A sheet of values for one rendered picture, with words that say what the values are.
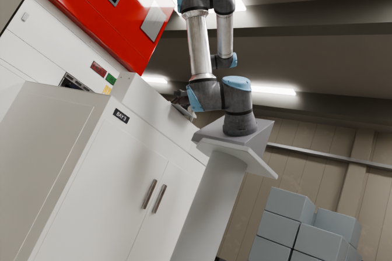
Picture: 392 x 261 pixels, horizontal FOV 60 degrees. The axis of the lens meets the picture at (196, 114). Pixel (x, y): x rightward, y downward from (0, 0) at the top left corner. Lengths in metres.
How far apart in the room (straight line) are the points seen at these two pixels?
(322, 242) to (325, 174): 4.11
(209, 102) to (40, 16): 0.97
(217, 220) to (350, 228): 2.57
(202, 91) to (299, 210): 2.34
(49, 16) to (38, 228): 1.05
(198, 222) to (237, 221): 6.41
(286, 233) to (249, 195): 4.33
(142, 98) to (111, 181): 0.36
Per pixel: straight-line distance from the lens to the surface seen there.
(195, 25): 1.44
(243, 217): 7.72
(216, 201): 1.35
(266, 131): 1.51
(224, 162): 1.38
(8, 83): 1.83
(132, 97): 1.42
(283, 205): 3.57
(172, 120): 1.63
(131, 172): 1.49
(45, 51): 1.91
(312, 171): 7.51
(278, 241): 3.52
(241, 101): 1.39
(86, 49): 2.04
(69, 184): 1.31
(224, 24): 1.57
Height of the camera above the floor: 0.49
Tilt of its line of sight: 17 degrees up
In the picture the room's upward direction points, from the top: 23 degrees clockwise
